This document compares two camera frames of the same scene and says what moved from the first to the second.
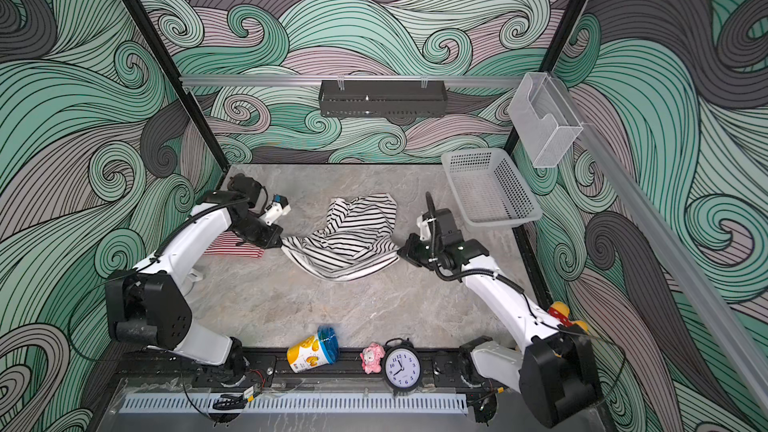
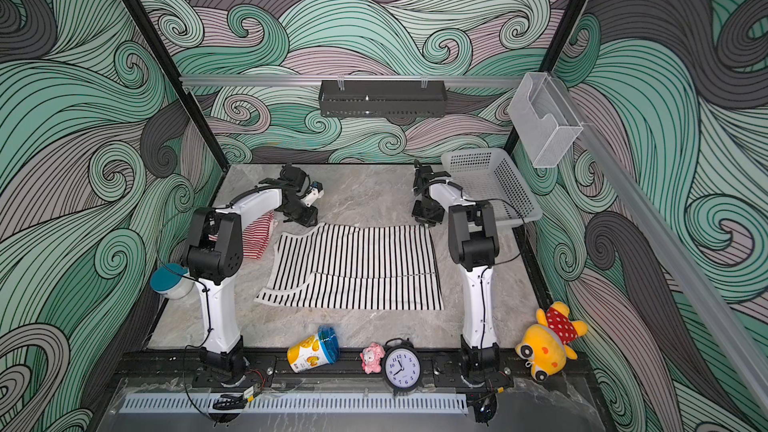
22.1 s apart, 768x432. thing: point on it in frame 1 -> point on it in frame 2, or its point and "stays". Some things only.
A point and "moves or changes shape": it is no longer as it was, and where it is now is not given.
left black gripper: (274, 232) -> (307, 220)
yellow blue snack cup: (314, 351) stays
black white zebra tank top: (356, 241) moves or changes shape
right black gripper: (411, 254) -> (430, 222)
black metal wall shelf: (383, 98) stays
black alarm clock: (401, 366) stays
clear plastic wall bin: (546, 125) stays
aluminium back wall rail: (351, 82) stays
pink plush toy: (371, 357) stays
